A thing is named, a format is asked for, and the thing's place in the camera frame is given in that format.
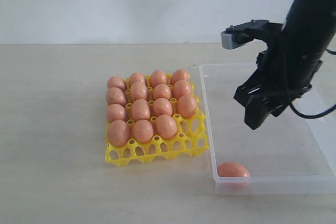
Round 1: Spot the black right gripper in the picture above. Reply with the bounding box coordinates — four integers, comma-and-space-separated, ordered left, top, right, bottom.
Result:
234, 38, 323, 130

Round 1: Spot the clear plastic container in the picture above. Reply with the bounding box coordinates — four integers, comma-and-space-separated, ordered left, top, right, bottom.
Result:
199, 63, 335, 195

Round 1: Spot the brown egg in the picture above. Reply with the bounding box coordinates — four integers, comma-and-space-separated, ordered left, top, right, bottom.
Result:
106, 104, 128, 123
173, 80, 192, 99
217, 162, 250, 177
130, 82, 148, 102
153, 83, 171, 101
153, 98, 173, 117
107, 120, 130, 147
131, 99, 151, 121
106, 87, 127, 106
176, 94, 197, 118
132, 120, 154, 143
155, 114, 177, 140

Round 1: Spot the yellow plastic egg tray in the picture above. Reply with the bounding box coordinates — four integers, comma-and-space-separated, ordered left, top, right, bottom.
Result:
105, 73, 208, 167

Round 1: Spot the brown egg packed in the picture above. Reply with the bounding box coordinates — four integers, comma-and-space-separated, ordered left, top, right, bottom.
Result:
150, 70, 167, 88
107, 76, 127, 91
129, 72, 146, 87
170, 69, 190, 85

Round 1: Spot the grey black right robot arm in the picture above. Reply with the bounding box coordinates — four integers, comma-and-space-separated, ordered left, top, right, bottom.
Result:
232, 0, 335, 129

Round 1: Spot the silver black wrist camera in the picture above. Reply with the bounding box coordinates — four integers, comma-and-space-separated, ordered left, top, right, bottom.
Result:
221, 19, 282, 50

